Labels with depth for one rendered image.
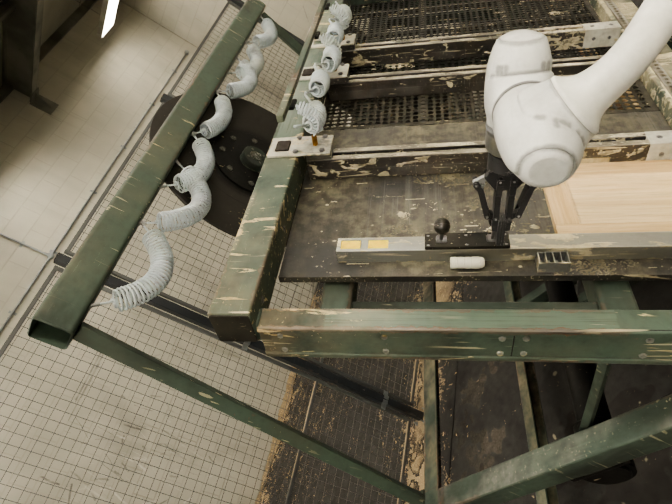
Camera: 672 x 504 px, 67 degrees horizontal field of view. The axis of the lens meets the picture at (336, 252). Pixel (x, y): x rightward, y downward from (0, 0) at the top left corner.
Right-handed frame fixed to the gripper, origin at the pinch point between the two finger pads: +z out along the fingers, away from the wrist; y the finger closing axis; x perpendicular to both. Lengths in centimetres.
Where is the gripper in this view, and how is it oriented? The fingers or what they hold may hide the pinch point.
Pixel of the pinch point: (500, 229)
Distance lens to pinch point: 114.9
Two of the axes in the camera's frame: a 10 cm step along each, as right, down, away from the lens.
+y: 9.8, -0.2, -1.8
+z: 1.4, 7.1, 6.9
